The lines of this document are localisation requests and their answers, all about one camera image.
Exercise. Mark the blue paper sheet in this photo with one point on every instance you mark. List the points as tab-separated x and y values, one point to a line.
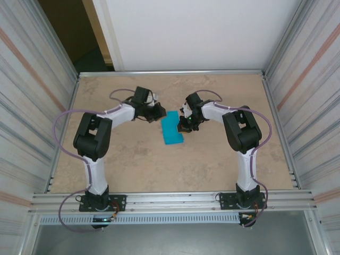
171	130

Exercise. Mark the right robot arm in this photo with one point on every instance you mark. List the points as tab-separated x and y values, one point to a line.
244	132

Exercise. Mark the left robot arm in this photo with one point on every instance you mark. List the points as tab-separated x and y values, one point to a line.
93	132

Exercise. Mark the black base controller box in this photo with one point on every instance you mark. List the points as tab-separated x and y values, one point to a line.
247	220
100	222

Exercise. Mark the striped translucent side panel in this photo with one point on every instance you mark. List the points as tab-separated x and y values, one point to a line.
24	93
316	87

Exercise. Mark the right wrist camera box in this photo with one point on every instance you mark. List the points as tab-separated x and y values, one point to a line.
186	109

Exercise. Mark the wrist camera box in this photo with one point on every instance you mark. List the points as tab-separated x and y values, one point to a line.
153	99
186	109

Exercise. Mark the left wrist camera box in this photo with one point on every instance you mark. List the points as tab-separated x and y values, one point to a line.
153	99

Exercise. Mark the thin aluminium table rail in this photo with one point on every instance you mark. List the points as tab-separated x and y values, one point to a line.
170	73

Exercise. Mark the wide aluminium mounting rail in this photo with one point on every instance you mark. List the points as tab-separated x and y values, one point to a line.
172	202

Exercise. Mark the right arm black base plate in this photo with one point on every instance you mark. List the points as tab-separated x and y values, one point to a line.
227	199

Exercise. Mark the white door frame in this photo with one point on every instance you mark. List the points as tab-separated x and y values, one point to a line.
109	34

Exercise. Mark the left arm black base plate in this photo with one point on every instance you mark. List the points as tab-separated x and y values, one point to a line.
118	203

